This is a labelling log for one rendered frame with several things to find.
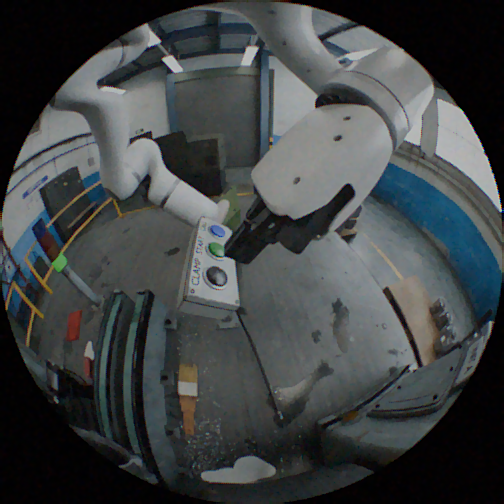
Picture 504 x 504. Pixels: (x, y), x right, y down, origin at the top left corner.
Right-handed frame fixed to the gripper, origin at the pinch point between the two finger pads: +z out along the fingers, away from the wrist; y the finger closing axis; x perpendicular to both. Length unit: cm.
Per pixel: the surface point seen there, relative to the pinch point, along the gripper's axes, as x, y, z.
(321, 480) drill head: 7.9, 30.6, 4.5
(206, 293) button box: -1.3, 2.6, 6.6
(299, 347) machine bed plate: 29.1, 7.2, 17.8
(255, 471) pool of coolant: 15, 42, 28
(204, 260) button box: -1.8, -2.4, 6.6
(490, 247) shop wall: 395, 96, -328
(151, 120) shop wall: -319, -640, 59
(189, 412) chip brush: 4.6, 21.1, 35.5
